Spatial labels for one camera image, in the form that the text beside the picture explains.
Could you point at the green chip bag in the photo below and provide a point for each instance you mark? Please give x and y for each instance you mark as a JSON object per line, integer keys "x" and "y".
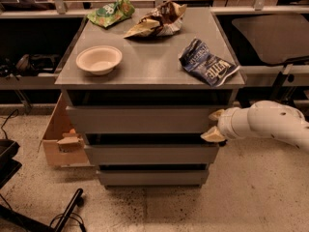
{"x": 112, "y": 13}

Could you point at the black chair base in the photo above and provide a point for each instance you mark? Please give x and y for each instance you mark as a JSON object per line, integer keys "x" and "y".
{"x": 8, "y": 167}

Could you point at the cardboard box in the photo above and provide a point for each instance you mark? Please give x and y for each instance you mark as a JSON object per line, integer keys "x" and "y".
{"x": 62, "y": 145}

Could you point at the grey top drawer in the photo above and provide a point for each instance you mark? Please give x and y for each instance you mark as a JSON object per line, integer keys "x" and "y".
{"x": 141, "y": 119}

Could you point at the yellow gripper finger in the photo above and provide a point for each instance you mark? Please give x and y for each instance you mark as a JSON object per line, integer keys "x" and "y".
{"x": 216, "y": 114}
{"x": 213, "y": 135}

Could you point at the black headphones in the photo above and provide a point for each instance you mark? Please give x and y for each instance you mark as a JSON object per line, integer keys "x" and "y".
{"x": 31, "y": 65}

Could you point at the white paper bowl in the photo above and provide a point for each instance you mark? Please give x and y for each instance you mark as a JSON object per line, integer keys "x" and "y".
{"x": 99, "y": 60}

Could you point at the grey bottom drawer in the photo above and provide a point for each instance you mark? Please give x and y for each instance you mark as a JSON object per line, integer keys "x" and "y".
{"x": 153, "y": 178}

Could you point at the grey drawer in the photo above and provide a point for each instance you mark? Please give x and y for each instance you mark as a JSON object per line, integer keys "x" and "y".
{"x": 153, "y": 178}
{"x": 150, "y": 154}
{"x": 141, "y": 119}

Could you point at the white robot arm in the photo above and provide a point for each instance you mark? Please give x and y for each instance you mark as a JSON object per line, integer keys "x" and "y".
{"x": 263, "y": 119}

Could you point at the grey middle drawer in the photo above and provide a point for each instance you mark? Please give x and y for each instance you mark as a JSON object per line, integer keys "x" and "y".
{"x": 150, "y": 154}

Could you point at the brown crumpled chip bag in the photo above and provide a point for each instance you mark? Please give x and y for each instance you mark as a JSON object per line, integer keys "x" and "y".
{"x": 162, "y": 21}

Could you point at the grey drawer cabinet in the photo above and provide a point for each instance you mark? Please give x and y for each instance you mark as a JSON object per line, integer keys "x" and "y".
{"x": 149, "y": 74}

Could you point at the blue chip bag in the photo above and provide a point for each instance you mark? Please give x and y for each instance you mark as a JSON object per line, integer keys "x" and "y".
{"x": 197, "y": 60}

